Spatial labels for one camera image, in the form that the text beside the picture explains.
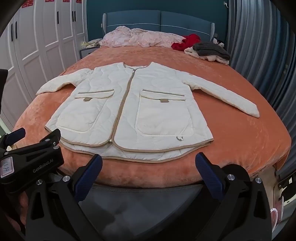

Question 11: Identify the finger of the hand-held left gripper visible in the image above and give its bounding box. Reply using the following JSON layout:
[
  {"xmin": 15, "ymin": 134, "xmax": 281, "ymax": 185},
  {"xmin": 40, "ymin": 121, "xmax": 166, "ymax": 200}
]
[
  {"xmin": 0, "ymin": 127, "xmax": 26, "ymax": 151},
  {"xmin": 40, "ymin": 128, "xmax": 61, "ymax": 149}
]

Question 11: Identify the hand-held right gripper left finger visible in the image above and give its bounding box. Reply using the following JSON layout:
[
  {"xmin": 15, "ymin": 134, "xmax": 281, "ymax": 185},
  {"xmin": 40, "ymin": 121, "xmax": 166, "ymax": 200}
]
[{"xmin": 25, "ymin": 154, "xmax": 103, "ymax": 241}]

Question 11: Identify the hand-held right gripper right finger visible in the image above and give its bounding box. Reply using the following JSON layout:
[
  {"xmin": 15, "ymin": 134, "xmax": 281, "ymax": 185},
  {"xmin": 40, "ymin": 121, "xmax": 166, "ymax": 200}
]
[{"xmin": 195, "ymin": 152, "xmax": 272, "ymax": 241}]

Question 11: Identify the white quilted jacket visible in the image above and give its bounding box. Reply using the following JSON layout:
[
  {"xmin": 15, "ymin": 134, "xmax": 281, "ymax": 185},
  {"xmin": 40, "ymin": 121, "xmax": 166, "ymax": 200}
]
[{"xmin": 36, "ymin": 61, "xmax": 260, "ymax": 164}]

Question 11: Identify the bed with orange cover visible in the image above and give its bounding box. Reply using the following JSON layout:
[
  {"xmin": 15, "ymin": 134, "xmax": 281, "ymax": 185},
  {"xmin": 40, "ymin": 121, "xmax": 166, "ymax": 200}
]
[{"xmin": 13, "ymin": 45, "xmax": 291, "ymax": 189}]

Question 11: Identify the black panel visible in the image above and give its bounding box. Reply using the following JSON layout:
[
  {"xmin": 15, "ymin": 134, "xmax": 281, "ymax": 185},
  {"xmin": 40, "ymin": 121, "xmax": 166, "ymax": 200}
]
[{"xmin": 0, "ymin": 68, "xmax": 8, "ymax": 121}]

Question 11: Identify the grey nightstand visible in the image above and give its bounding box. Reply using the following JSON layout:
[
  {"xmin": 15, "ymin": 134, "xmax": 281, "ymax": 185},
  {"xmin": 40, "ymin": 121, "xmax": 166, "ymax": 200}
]
[{"xmin": 79, "ymin": 46, "xmax": 101, "ymax": 59}]

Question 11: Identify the white panelled wardrobe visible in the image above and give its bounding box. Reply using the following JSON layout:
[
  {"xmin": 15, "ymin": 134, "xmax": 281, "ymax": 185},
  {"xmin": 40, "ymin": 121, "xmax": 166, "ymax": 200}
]
[{"xmin": 0, "ymin": 0, "xmax": 87, "ymax": 137}]

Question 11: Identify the cream fleece garment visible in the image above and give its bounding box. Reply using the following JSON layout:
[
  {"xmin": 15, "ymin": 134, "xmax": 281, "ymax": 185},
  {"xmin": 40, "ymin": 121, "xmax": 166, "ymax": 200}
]
[{"xmin": 184, "ymin": 46, "xmax": 229, "ymax": 65}]

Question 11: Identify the grey knit garment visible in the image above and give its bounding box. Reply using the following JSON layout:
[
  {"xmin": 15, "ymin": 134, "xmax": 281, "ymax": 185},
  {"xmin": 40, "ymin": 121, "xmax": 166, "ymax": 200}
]
[{"xmin": 192, "ymin": 42, "xmax": 231, "ymax": 60}]

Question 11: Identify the black and white plush toy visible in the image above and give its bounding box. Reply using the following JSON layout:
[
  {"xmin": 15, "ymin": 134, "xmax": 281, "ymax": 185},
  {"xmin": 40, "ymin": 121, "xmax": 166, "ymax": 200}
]
[{"xmin": 213, "ymin": 37, "xmax": 226, "ymax": 48}]

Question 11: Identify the grey pleated curtain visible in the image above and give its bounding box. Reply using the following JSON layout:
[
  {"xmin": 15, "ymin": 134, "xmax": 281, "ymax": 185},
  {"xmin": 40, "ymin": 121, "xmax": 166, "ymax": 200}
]
[{"xmin": 225, "ymin": 0, "xmax": 296, "ymax": 130}]

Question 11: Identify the pink floral quilt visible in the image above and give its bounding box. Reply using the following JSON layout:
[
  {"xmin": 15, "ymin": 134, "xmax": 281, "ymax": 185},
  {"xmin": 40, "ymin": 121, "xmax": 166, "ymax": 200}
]
[{"xmin": 98, "ymin": 26, "xmax": 185, "ymax": 47}]

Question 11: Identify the red garment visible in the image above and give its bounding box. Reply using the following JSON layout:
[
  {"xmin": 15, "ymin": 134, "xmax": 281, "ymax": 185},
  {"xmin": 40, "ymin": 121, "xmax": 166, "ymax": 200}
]
[{"xmin": 171, "ymin": 34, "xmax": 201, "ymax": 52}]

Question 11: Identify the blue upholstered headboard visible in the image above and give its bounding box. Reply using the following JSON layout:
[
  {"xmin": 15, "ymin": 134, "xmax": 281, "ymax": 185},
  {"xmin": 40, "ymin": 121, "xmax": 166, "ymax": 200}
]
[{"xmin": 101, "ymin": 10, "xmax": 215, "ymax": 43}]

